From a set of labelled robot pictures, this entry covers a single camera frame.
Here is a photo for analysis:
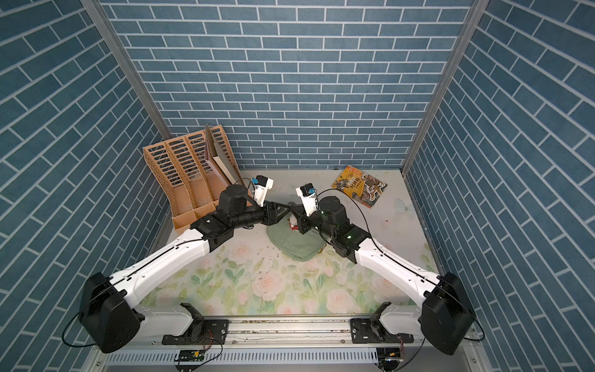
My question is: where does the colourful comic booklet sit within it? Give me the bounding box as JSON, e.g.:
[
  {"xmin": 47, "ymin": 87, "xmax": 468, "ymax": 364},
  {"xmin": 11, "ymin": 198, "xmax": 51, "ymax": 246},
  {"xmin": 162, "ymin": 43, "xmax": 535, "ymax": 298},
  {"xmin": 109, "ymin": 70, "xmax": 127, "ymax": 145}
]
[{"xmin": 332, "ymin": 165, "xmax": 387, "ymax": 209}]

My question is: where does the green circuit board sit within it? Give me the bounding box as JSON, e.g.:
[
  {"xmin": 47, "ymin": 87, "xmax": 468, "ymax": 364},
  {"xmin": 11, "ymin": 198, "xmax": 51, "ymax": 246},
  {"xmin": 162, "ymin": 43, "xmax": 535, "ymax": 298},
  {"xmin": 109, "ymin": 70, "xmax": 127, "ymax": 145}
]
[{"xmin": 174, "ymin": 350, "xmax": 206, "ymax": 364}]

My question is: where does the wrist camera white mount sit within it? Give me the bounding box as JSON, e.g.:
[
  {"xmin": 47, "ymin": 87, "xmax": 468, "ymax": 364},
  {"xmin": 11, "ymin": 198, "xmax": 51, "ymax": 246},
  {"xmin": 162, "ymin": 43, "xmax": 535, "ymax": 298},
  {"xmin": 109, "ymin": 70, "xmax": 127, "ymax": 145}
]
[
  {"xmin": 296, "ymin": 183, "xmax": 319, "ymax": 217},
  {"xmin": 252, "ymin": 175, "xmax": 274, "ymax": 207}
]

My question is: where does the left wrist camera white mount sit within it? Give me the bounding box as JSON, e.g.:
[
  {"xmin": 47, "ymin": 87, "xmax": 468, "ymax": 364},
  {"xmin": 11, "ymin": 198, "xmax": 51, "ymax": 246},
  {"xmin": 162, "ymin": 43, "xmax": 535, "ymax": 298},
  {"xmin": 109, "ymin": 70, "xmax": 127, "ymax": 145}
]
[{"xmin": 252, "ymin": 175, "xmax": 274, "ymax": 207}]

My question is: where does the aluminium mounting rail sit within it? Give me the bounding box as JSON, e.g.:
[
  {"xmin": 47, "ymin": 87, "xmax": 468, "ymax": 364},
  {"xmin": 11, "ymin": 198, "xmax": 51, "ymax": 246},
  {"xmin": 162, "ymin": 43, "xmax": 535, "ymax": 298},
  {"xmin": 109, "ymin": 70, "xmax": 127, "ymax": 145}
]
[{"xmin": 127, "ymin": 306, "xmax": 429, "ymax": 346}]

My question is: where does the floral table mat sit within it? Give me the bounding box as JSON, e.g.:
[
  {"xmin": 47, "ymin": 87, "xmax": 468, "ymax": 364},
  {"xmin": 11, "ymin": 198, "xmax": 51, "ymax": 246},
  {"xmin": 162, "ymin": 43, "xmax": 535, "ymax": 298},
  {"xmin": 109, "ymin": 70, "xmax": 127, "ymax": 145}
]
[{"xmin": 143, "ymin": 170, "xmax": 437, "ymax": 316}]

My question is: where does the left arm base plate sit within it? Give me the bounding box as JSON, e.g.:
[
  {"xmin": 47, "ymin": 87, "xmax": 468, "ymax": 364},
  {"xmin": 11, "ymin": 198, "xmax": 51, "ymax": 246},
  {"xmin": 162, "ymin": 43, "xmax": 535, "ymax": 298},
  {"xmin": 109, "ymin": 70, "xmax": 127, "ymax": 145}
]
[{"xmin": 162, "ymin": 302, "xmax": 229, "ymax": 346}]

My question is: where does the green corduroy shoulder bag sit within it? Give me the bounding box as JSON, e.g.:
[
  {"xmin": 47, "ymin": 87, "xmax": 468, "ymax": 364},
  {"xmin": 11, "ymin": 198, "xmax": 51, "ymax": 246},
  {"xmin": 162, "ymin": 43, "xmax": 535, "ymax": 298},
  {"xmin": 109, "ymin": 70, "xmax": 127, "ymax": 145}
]
[{"xmin": 267, "ymin": 202, "xmax": 326, "ymax": 262}]

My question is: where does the beige file folder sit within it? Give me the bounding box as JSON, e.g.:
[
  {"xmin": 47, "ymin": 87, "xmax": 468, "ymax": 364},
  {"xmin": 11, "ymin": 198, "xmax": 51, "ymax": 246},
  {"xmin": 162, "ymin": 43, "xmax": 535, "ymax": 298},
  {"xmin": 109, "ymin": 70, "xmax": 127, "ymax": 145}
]
[{"xmin": 205, "ymin": 125, "xmax": 240, "ymax": 184}]

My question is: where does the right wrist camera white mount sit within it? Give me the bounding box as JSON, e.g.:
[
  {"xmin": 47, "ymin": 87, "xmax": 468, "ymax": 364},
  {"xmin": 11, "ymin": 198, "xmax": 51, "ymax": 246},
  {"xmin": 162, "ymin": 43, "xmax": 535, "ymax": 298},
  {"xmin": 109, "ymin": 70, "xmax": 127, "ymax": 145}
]
[{"xmin": 296, "ymin": 183, "xmax": 319, "ymax": 217}]

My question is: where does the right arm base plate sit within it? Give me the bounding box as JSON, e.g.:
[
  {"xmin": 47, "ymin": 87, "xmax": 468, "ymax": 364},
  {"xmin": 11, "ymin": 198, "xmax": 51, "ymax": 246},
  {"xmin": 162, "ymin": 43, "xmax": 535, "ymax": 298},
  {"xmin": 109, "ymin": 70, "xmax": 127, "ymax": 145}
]
[{"xmin": 350, "ymin": 302, "xmax": 415, "ymax": 344}]

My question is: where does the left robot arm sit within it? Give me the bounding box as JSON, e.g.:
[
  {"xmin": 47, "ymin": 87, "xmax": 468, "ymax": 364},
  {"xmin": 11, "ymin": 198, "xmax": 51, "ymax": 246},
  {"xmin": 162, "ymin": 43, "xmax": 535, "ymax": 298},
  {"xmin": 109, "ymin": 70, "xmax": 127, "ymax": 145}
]
[{"xmin": 77, "ymin": 184, "xmax": 291, "ymax": 353}]

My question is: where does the red white kitty charm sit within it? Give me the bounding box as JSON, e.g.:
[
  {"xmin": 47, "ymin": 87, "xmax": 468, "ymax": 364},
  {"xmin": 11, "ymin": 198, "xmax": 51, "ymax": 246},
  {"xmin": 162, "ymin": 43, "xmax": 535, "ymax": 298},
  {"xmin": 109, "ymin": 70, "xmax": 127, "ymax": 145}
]
[{"xmin": 288, "ymin": 216, "xmax": 299, "ymax": 230}]

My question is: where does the pink file folder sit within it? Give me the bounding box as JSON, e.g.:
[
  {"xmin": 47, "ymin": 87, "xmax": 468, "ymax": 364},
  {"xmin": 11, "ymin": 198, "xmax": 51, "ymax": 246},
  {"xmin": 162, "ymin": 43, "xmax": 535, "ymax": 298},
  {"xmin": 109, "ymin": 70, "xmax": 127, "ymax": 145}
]
[{"xmin": 205, "ymin": 133, "xmax": 232, "ymax": 185}]

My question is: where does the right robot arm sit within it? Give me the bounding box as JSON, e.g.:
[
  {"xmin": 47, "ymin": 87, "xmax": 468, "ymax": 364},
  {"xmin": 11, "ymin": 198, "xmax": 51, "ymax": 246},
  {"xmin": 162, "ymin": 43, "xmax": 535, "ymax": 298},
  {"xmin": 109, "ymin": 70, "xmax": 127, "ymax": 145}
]
[{"xmin": 290, "ymin": 196, "xmax": 477, "ymax": 355}]

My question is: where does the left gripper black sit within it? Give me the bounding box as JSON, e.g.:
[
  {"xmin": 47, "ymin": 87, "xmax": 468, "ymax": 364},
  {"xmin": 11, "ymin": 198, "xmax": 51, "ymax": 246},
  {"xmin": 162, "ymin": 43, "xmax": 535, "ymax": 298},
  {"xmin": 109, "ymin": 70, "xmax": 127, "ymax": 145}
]
[{"xmin": 229, "ymin": 199, "xmax": 291, "ymax": 229}]

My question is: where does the peach plastic file organizer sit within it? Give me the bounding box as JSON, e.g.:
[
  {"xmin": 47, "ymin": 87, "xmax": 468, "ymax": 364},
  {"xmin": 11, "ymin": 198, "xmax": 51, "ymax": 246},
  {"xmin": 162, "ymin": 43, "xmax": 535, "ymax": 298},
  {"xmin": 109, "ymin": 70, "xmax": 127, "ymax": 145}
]
[{"xmin": 143, "ymin": 126, "xmax": 241, "ymax": 233}]

